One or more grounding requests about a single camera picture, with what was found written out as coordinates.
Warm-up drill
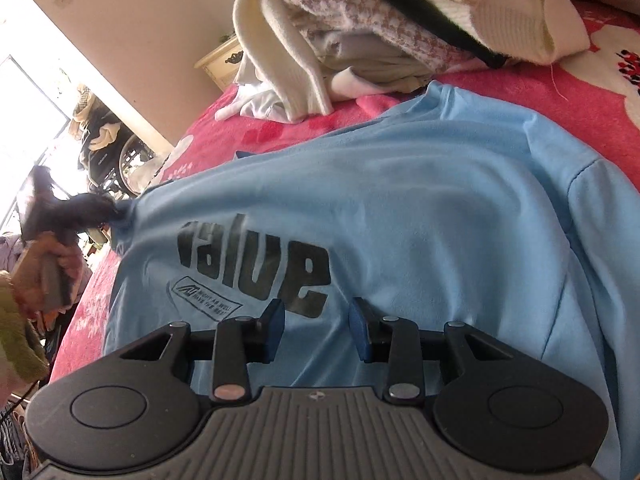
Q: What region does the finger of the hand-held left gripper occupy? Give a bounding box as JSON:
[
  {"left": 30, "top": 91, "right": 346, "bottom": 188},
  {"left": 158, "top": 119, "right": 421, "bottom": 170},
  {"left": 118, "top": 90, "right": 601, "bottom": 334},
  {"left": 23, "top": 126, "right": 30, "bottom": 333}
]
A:
[{"left": 66, "top": 193, "right": 122, "bottom": 234}]

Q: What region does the red floral blanket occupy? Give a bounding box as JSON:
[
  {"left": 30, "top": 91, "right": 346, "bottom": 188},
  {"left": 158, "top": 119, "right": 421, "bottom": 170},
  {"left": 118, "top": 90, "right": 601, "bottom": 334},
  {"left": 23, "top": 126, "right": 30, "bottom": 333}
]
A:
[{"left": 50, "top": 0, "right": 640, "bottom": 376}]

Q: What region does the pink houndstooth garment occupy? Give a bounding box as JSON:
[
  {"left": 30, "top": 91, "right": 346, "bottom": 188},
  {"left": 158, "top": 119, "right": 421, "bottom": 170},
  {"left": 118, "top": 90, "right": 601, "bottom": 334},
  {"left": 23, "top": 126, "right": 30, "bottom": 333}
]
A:
[{"left": 280, "top": 0, "right": 473, "bottom": 73}]

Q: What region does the light blue printed t-shirt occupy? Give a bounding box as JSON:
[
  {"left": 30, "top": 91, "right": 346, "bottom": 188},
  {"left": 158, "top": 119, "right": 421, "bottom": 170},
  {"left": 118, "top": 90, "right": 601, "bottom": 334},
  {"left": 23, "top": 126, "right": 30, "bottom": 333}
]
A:
[{"left": 102, "top": 80, "right": 640, "bottom": 480}]

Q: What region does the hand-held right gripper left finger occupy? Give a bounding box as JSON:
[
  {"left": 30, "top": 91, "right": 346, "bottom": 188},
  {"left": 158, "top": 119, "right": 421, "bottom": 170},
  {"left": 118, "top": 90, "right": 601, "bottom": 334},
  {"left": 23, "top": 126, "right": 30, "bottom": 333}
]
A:
[{"left": 120, "top": 298, "right": 286, "bottom": 403}]

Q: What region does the black cable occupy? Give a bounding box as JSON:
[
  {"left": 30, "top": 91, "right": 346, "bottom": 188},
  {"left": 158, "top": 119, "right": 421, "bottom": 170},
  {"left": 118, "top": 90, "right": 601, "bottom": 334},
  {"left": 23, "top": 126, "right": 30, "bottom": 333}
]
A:
[{"left": 0, "top": 380, "right": 37, "bottom": 461}]

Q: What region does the black garment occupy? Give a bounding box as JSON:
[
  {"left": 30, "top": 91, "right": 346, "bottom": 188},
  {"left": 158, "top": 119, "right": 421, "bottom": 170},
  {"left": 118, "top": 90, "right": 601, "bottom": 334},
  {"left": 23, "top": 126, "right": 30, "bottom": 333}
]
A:
[{"left": 350, "top": 0, "right": 511, "bottom": 68}]

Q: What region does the person's left hand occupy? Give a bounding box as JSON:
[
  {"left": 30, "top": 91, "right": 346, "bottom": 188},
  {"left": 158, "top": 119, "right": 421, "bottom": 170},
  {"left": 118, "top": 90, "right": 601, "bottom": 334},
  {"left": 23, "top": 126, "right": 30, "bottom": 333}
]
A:
[{"left": 14, "top": 232, "right": 93, "bottom": 311}]

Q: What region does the person's left forearm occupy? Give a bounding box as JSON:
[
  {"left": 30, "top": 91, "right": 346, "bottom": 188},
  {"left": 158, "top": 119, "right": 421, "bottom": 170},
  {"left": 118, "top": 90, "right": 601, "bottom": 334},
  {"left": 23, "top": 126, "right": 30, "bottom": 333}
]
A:
[{"left": 0, "top": 270, "right": 51, "bottom": 386}]

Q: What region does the beige garment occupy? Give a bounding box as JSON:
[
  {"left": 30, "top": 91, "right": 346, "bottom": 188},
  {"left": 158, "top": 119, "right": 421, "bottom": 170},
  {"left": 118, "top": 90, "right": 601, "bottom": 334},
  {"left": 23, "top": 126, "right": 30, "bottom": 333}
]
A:
[{"left": 305, "top": 25, "right": 436, "bottom": 92}]

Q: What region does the cream nightstand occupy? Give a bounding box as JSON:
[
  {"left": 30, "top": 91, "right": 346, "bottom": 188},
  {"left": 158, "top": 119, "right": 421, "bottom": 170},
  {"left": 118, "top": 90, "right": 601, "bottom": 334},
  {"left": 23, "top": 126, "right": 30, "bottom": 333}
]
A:
[{"left": 194, "top": 35, "right": 246, "bottom": 92}]

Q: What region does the cream knit sweater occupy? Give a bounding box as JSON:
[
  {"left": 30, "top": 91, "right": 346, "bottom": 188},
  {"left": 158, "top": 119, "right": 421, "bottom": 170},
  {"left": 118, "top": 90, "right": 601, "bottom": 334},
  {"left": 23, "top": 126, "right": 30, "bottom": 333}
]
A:
[{"left": 232, "top": 0, "right": 591, "bottom": 121}]

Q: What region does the wheelchair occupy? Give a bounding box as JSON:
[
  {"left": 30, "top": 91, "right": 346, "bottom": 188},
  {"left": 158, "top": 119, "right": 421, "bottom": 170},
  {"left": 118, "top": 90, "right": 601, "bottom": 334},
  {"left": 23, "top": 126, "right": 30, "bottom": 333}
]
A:
[{"left": 70, "top": 85, "right": 166, "bottom": 196}]

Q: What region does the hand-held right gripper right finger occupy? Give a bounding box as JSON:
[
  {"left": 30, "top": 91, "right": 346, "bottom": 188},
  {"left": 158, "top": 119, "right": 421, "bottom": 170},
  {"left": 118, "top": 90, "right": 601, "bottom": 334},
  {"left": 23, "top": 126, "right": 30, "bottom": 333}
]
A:
[{"left": 348, "top": 297, "right": 521, "bottom": 403}]

